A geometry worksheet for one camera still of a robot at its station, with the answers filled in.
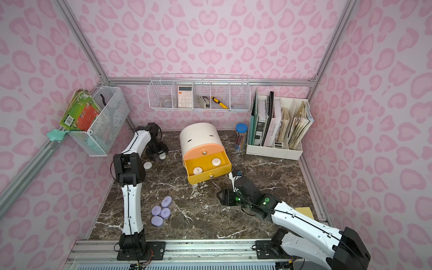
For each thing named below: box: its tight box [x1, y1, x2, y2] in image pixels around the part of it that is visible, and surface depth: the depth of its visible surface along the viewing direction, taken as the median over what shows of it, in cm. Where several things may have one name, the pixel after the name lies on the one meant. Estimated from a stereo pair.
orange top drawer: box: [183, 143, 225, 160], surface depth 83 cm
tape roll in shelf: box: [160, 99, 173, 108], surface depth 99 cm
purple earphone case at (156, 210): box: [151, 205, 162, 216], surface depth 85 cm
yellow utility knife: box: [211, 96, 229, 110], surface depth 100 cm
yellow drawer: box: [182, 147, 233, 184], surface depth 86 cm
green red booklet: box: [58, 88, 103, 132], surface depth 73 cm
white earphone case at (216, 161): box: [211, 157, 222, 166], surface depth 92 cm
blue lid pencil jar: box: [235, 122, 249, 153], surface depth 98 cm
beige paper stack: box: [288, 100, 315, 150], surface depth 95 cm
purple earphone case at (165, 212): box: [160, 207, 171, 219], surface depth 84 cm
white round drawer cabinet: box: [179, 122, 225, 161], surface depth 92 cm
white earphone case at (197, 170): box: [192, 167, 203, 175], surface depth 88 cm
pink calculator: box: [177, 85, 193, 108], surface depth 97 cm
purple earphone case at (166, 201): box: [160, 195, 173, 208], surface depth 87 cm
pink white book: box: [263, 97, 282, 147], surface depth 97 cm
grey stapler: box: [196, 95, 210, 109], surface depth 101 cm
